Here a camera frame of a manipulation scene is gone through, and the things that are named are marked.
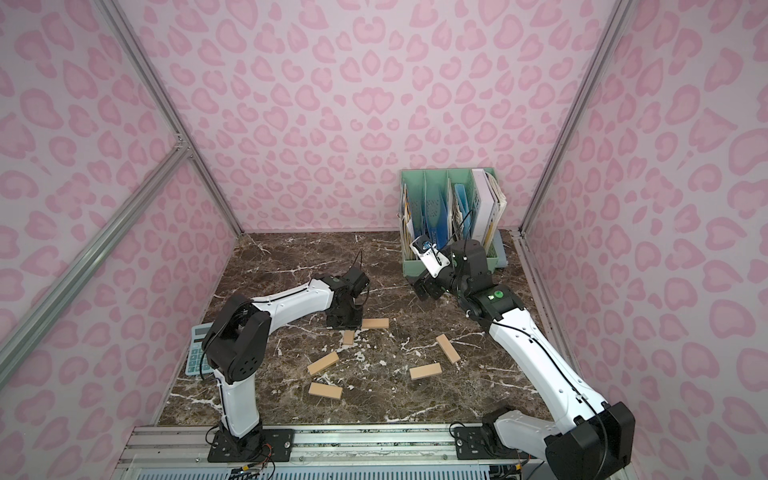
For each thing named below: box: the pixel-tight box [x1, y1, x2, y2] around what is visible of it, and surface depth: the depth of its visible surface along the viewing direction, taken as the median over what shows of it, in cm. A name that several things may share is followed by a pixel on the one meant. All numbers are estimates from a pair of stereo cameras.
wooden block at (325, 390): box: [308, 382, 343, 399], surface depth 84 cm
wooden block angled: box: [436, 334, 461, 365], surface depth 90 cm
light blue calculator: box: [185, 322, 215, 376], surface depth 90 cm
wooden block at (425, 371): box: [409, 362, 443, 381], surface depth 86 cm
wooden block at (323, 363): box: [307, 351, 339, 375], surface depth 88 cm
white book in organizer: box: [472, 168, 507, 257], surface depth 99 cm
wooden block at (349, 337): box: [343, 330, 355, 345], surface depth 92 cm
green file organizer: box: [399, 167, 499, 278], surface depth 100 cm
